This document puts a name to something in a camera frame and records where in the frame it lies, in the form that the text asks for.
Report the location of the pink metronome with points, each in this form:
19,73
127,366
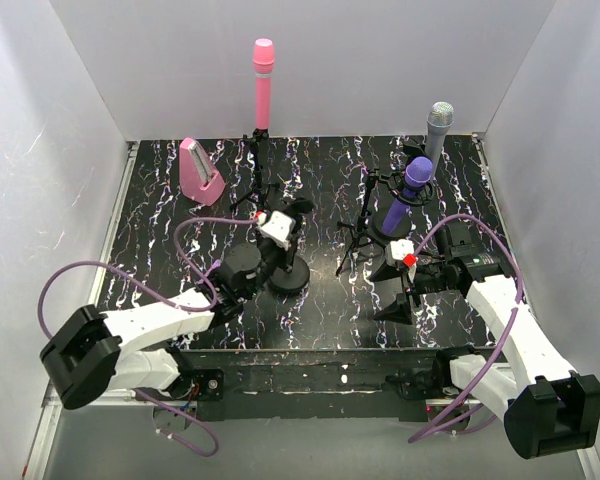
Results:
200,181

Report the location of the purple matte microphone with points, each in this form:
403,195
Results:
414,180

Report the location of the pink microphone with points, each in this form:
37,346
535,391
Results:
263,62

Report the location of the black left-edge clip stand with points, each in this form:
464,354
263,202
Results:
293,282

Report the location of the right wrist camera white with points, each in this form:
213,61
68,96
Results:
399,254

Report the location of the black round-base clip stand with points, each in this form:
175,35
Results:
412,149

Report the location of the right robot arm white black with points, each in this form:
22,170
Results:
545,405

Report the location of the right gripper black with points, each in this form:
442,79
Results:
406,288

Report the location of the silver grey microphone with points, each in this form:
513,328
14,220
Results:
439,121

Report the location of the black tripod shock-mount stand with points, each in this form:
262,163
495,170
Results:
361,231

